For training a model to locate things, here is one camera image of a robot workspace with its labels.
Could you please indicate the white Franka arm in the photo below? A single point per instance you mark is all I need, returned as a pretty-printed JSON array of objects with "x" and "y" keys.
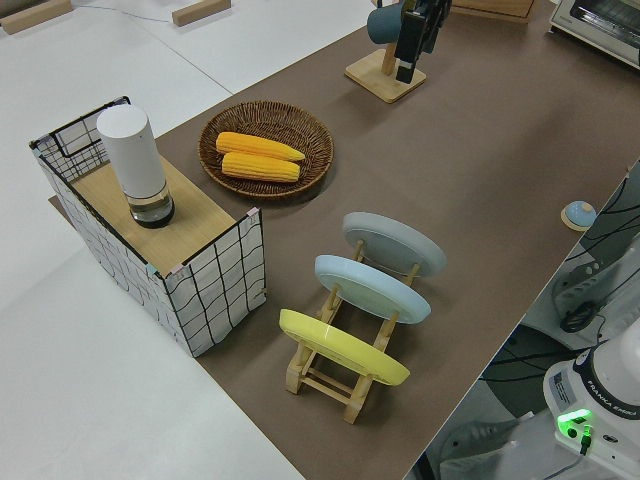
[{"x": 575, "y": 395}]

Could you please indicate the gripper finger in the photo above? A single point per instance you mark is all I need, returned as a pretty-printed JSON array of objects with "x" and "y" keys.
[
  {"x": 432, "y": 35},
  {"x": 411, "y": 45}
]

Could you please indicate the yellow round plate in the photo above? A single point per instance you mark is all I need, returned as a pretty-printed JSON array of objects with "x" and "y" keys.
[{"x": 340, "y": 350}]

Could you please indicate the black plug at arm base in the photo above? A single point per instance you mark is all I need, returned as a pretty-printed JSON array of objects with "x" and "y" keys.
[{"x": 585, "y": 440}]

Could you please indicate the brown wicker basket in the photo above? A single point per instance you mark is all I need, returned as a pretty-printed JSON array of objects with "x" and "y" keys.
[{"x": 305, "y": 135}]

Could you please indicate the dark blue mug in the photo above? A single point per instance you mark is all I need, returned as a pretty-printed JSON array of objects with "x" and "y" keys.
[{"x": 385, "y": 22}]

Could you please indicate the light wooden board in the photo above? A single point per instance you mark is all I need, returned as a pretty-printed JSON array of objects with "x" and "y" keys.
[{"x": 195, "y": 210}]

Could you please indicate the wooden mug tree stand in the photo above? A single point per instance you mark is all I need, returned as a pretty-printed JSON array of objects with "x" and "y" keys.
[{"x": 385, "y": 80}]

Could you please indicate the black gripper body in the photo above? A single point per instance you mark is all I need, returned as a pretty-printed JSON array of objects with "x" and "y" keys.
[{"x": 434, "y": 7}]

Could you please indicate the wooden box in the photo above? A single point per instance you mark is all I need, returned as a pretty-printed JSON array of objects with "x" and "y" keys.
[{"x": 492, "y": 9}]

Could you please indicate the long yellow corn cob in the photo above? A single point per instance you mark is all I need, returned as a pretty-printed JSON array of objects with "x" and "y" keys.
[{"x": 255, "y": 145}]

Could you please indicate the white toaster oven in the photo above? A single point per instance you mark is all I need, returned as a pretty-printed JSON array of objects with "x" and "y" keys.
[{"x": 600, "y": 25}]

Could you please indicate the light blue round plate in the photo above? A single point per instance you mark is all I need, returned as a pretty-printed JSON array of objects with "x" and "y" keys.
[{"x": 372, "y": 290}]

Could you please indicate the gray round plate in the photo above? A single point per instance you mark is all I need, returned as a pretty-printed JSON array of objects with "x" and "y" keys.
[{"x": 400, "y": 245}]

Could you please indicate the low wooden plate rack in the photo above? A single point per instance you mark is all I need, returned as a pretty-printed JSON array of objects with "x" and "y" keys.
[{"x": 327, "y": 387}]

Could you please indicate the white power strip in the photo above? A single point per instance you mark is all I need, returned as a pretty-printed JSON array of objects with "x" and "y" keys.
[{"x": 587, "y": 287}]

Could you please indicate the pink plastic clip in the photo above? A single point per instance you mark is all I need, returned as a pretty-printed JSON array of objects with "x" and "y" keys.
[
  {"x": 253, "y": 215},
  {"x": 178, "y": 271}
]

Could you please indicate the blue plastic clip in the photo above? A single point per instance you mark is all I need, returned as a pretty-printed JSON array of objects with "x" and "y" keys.
[{"x": 151, "y": 269}]

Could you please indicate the long wooden block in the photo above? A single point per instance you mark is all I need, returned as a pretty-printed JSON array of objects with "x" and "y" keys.
[{"x": 35, "y": 15}]

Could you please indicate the short yellow corn cob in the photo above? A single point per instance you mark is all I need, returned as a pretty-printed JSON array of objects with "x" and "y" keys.
[{"x": 260, "y": 167}]

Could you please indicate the white cylindrical dispenser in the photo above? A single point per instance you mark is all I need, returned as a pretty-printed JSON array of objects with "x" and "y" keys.
[{"x": 132, "y": 150}]

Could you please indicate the short wooden block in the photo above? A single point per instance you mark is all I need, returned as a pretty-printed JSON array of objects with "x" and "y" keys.
[{"x": 200, "y": 12}]

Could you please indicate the blue service bell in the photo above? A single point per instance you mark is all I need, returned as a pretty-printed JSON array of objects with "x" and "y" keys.
[{"x": 580, "y": 212}]

